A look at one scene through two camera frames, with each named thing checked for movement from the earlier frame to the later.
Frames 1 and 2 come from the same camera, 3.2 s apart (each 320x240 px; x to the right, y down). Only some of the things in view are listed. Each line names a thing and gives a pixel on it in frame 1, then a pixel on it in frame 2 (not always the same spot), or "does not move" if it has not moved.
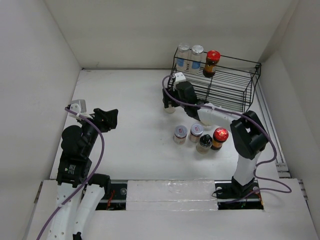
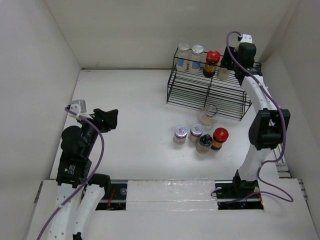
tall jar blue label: (195, 59) does not move
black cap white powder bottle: (170, 109) to (223, 73)
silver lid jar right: (196, 130) does not move
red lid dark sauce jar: (212, 59) does not move
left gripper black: (110, 116) does not move
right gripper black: (165, 98) to (224, 59)
